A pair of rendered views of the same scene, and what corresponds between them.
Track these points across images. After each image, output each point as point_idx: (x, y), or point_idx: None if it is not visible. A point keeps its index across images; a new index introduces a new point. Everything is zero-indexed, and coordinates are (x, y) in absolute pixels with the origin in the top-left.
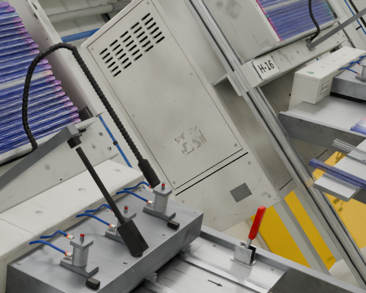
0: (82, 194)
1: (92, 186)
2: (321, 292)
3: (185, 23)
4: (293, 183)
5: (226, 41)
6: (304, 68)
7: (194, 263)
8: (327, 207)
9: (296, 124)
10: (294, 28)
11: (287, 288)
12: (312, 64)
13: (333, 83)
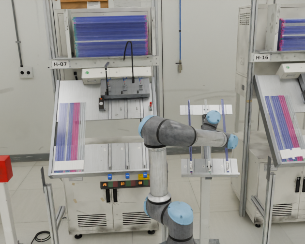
0: (130, 72)
1: (135, 72)
2: None
3: (259, 22)
4: None
5: (252, 41)
6: (291, 64)
7: (140, 101)
8: (247, 111)
9: (255, 82)
10: (299, 47)
11: None
12: (300, 63)
13: (299, 75)
